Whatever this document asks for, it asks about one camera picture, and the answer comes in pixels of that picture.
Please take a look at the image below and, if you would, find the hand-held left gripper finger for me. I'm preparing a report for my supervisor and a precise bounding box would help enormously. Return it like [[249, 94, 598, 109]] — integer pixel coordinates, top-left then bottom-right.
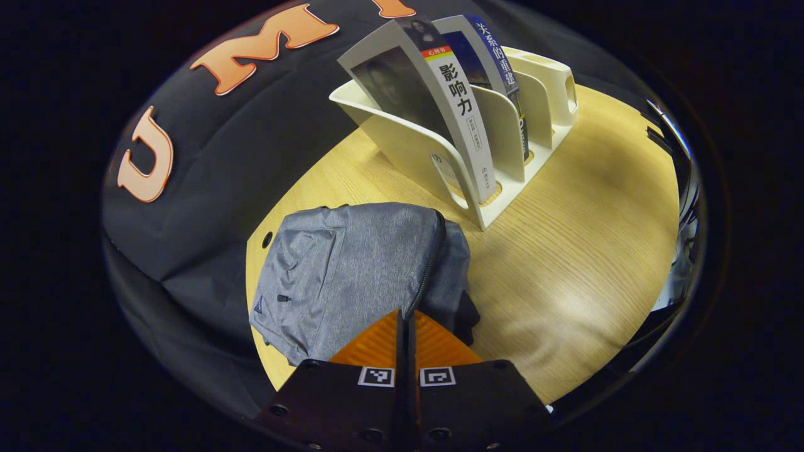
[[254, 309, 406, 452], [407, 311, 553, 452]]

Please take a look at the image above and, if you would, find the grey fabric schoolbag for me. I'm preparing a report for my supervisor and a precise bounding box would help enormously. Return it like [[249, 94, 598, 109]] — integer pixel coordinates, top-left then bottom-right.
[[249, 202, 481, 367]]

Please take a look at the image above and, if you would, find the white plastic bookshelf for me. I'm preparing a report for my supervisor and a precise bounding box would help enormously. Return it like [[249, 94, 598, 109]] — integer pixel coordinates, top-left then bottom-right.
[[329, 45, 579, 232]]

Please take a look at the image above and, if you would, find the grey portrait cover book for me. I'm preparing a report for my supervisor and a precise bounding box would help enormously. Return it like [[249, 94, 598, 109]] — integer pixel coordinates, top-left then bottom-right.
[[337, 18, 498, 205]]

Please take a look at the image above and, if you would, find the blue book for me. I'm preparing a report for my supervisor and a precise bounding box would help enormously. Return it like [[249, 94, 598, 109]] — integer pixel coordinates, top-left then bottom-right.
[[433, 14, 531, 161]]

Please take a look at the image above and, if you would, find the black backdrop cloth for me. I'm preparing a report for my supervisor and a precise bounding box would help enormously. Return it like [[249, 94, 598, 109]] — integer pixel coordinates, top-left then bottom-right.
[[100, 0, 648, 415]]

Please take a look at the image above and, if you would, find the cluttered equipment stand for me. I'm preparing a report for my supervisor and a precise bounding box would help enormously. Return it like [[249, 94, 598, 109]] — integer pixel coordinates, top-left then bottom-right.
[[644, 97, 701, 315]]

